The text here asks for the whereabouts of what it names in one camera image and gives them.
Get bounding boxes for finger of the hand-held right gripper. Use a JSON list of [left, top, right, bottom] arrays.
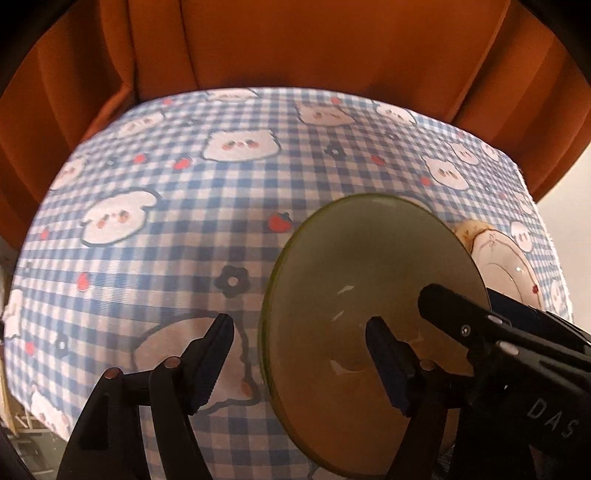
[[418, 284, 518, 365], [485, 288, 591, 352]]

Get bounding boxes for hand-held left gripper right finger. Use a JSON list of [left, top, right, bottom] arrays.
[[365, 316, 467, 480]]

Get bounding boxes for orange curtain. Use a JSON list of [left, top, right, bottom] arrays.
[[0, 0, 591, 250]]

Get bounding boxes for blue checkered bear tablecloth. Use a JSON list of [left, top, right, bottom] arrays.
[[0, 87, 573, 480]]

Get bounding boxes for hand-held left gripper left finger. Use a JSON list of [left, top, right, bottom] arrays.
[[58, 313, 236, 480]]

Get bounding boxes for blue floral ceramic bowl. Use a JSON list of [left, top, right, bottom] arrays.
[[259, 193, 490, 476]]

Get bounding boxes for small red pattern dish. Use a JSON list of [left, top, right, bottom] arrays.
[[468, 229, 542, 310]]

